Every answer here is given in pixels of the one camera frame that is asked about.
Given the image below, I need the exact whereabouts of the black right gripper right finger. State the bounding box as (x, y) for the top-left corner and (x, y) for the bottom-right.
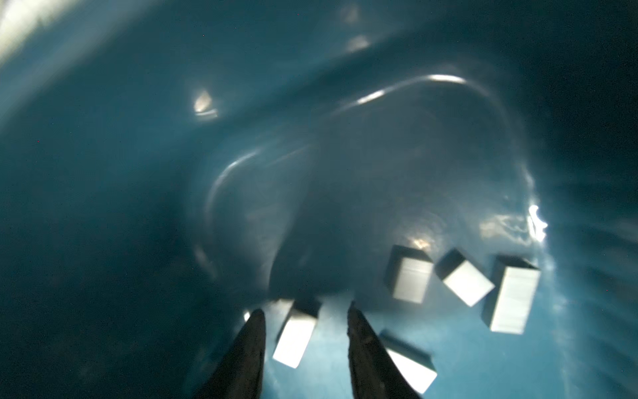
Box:
(347, 302), (420, 399)

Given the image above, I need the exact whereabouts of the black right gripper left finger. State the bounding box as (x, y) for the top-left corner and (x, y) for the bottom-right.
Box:
(193, 309), (266, 398)

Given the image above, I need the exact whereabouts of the staple strip five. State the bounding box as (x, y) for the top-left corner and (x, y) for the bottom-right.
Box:
(380, 330), (438, 395)

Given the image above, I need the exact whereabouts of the staple strip two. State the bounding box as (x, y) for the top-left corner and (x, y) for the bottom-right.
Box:
(384, 245), (435, 304)

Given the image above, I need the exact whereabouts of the staple strip three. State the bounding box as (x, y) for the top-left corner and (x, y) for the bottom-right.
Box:
(435, 249), (495, 308)

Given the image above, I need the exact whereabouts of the staple strip four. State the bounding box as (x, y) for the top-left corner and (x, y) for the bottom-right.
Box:
(482, 254), (541, 335)

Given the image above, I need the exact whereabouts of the teal plastic tray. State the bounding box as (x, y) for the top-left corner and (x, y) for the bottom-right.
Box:
(1, 1), (637, 398)

